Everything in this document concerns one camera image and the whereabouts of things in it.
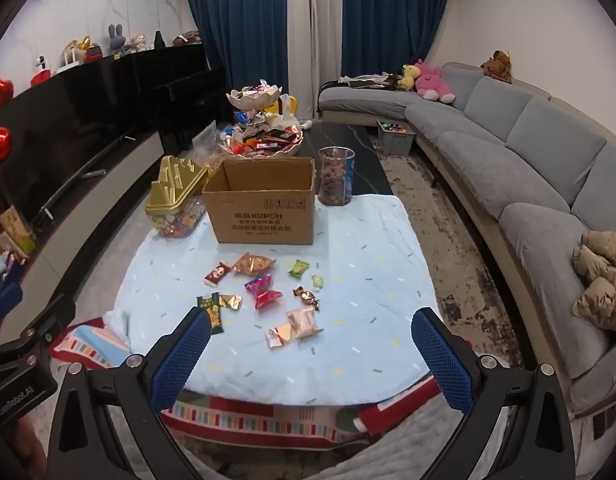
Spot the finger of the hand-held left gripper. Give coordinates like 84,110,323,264
0,294,77,361
0,282,25,335

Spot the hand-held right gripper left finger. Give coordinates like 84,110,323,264
47,306,213,480

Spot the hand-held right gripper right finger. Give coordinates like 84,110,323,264
410,306,577,480

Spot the long green snack packet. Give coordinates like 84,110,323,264
197,292,225,336

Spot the orange biscuit packet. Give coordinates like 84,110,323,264
232,253,277,277

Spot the pale pink snack packet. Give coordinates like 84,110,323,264
286,307,323,342

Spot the brown cardboard box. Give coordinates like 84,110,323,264
202,156,317,246

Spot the pile of wrapped snacks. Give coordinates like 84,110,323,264
220,122,303,157

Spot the colourful packets pile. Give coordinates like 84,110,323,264
0,205,36,301

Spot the grey patterned rug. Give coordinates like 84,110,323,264
373,130,538,376

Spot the red portrait snack packet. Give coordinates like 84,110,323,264
204,262,232,285

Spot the small white orange packet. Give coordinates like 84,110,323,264
266,324,293,348

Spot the pink red candy packet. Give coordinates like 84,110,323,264
244,273,283,311

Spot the brown foil candy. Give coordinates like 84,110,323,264
293,285,321,311

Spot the grey television cabinet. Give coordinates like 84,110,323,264
0,130,163,341

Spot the clear candy box gold lid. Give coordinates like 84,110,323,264
144,155,212,239

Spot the black curved television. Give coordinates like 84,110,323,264
0,55,139,241

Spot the clear jar of nuts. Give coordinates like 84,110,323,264
318,146,357,207

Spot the clear bag of nuts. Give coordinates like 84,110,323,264
193,132,226,171

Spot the white tiered snack tray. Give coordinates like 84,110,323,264
217,80,305,160

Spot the grey corner sofa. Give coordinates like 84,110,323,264
318,62,616,421

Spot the grey storage bin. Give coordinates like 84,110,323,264
377,120,417,156

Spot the white red robot toy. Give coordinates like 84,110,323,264
30,56,54,86

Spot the white plastic bag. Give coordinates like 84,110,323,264
265,110,313,133

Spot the black upright piano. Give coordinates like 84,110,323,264
133,42,229,153

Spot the yellow chair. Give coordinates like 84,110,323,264
265,94,299,116

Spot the pink plush toy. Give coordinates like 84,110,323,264
414,59,456,103

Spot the clothes heap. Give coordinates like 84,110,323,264
339,72,403,90

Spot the brown plush toy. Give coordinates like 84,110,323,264
480,50,513,84

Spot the blue curtain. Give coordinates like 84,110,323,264
340,0,453,81
180,0,291,101

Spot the white sheer curtain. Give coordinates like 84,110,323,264
288,0,345,121

